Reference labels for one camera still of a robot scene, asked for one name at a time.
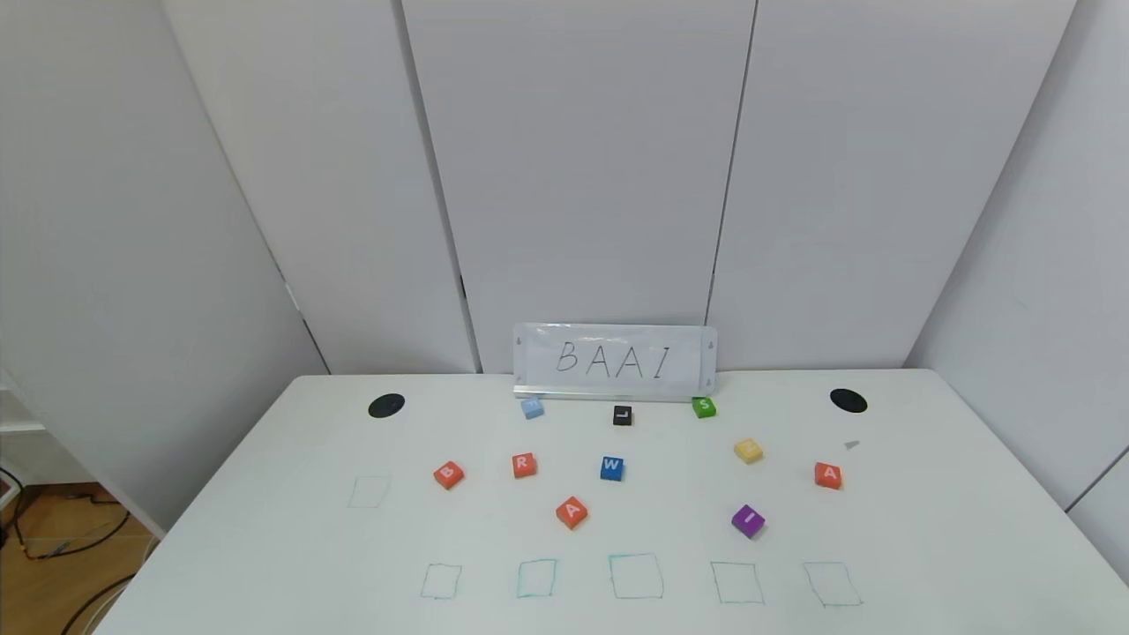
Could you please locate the black floor cable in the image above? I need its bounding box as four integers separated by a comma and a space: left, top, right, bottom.
0, 466, 133, 562
57, 573, 138, 635

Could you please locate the white BAAI sign board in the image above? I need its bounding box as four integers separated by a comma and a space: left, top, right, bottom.
512, 324, 719, 402

